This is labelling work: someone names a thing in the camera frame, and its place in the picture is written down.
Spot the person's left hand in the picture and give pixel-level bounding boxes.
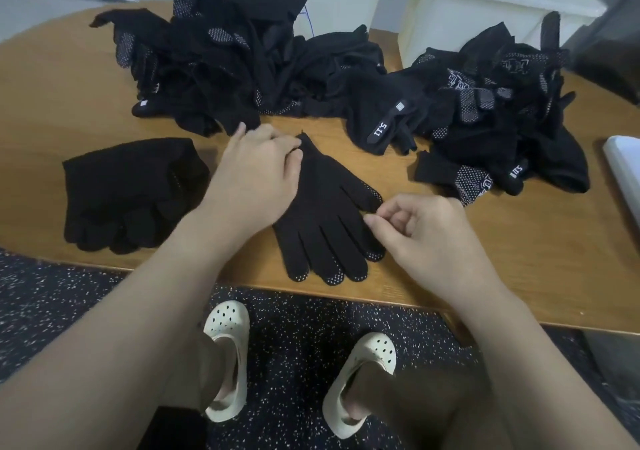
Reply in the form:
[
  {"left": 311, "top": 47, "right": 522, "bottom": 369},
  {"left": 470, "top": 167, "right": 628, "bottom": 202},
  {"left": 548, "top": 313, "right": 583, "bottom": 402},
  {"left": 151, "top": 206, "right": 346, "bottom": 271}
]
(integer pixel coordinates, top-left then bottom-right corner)
[{"left": 190, "top": 123, "right": 304, "bottom": 256}]

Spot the person's right hand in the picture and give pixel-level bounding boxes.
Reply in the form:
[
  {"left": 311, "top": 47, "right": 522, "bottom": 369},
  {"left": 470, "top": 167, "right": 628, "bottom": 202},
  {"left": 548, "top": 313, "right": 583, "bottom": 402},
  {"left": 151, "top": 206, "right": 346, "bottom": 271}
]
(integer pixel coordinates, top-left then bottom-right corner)
[{"left": 363, "top": 195, "right": 506, "bottom": 311}]

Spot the black dotted glove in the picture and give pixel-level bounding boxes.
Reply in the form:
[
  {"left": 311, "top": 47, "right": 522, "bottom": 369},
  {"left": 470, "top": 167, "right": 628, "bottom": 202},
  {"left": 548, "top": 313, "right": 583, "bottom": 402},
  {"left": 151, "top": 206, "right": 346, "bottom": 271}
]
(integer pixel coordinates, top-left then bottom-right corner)
[
  {"left": 285, "top": 189, "right": 387, "bottom": 287},
  {"left": 273, "top": 133, "right": 386, "bottom": 284},
  {"left": 63, "top": 137, "right": 211, "bottom": 255}
]

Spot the pile of black gloves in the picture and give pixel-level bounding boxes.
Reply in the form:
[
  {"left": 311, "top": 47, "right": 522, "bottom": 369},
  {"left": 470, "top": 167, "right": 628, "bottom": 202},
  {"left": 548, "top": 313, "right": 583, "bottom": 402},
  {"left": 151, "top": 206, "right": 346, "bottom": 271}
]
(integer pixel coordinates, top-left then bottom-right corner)
[
  {"left": 88, "top": 0, "right": 591, "bottom": 207},
  {"left": 63, "top": 137, "right": 211, "bottom": 255}
]

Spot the stack of black gloves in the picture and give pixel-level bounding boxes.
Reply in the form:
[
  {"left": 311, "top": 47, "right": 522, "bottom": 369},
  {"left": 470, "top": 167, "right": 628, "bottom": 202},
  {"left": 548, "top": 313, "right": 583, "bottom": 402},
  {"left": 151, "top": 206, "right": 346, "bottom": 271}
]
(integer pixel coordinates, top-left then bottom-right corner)
[{"left": 63, "top": 137, "right": 211, "bottom": 255}]

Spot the white plastic bin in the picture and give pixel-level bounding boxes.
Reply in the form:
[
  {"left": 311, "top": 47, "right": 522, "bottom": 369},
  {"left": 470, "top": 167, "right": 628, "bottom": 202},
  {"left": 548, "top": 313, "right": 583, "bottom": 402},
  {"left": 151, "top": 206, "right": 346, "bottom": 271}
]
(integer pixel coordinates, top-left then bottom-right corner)
[
  {"left": 215, "top": 0, "right": 399, "bottom": 38},
  {"left": 397, "top": 0, "right": 609, "bottom": 68}
]

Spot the person's right forearm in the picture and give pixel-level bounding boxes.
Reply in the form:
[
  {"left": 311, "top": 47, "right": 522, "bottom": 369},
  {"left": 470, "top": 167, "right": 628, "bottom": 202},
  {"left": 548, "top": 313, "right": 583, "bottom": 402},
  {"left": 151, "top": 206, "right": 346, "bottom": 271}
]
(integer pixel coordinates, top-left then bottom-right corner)
[{"left": 460, "top": 283, "right": 640, "bottom": 450}]

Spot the person's left forearm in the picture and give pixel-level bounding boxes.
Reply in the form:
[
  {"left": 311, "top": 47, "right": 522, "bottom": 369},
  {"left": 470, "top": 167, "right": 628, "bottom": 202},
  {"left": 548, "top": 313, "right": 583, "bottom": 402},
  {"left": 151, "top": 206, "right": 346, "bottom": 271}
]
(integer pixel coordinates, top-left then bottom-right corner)
[{"left": 0, "top": 225, "right": 226, "bottom": 450}]

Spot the person's right white shoe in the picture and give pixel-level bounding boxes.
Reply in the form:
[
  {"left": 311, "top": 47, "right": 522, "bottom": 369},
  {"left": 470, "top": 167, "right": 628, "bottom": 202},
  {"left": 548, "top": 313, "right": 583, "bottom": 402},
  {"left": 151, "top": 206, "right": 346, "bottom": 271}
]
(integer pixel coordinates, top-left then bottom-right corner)
[{"left": 322, "top": 331, "right": 398, "bottom": 440}]

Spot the person's white shoe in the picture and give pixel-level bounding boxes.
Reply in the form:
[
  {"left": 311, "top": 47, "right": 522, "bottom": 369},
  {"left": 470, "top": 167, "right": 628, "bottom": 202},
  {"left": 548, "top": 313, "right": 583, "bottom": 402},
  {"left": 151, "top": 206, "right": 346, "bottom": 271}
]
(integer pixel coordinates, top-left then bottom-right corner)
[
  {"left": 202, "top": 299, "right": 251, "bottom": 424},
  {"left": 322, "top": 331, "right": 398, "bottom": 440}
]

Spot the person's left white shoe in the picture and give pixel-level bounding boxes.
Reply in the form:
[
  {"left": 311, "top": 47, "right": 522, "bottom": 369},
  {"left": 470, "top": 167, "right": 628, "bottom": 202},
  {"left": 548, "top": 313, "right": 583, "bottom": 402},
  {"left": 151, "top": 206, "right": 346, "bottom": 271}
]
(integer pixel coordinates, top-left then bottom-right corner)
[{"left": 202, "top": 299, "right": 251, "bottom": 424}]

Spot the person's left leg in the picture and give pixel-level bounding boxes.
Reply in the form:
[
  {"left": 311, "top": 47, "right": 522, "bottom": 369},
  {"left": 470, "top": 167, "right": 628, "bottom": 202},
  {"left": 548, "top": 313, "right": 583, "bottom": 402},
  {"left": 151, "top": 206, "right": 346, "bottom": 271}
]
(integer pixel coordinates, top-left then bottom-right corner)
[{"left": 160, "top": 329, "right": 236, "bottom": 411}]

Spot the white flat tray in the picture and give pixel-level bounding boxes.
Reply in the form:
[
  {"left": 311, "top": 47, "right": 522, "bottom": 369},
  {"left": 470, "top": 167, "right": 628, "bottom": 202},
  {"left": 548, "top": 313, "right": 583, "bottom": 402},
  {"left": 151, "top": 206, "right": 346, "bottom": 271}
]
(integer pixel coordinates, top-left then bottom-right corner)
[{"left": 602, "top": 135, "right": 640, "bottom": 228}]

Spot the metal rack frame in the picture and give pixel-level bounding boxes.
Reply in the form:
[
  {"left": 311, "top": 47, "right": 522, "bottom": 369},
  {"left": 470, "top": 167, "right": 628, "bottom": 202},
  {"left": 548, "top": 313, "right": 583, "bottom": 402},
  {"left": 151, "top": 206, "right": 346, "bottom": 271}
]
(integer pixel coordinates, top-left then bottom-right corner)
[{"left": 580, "top": 0, "right": 640, "bottom": 106}]

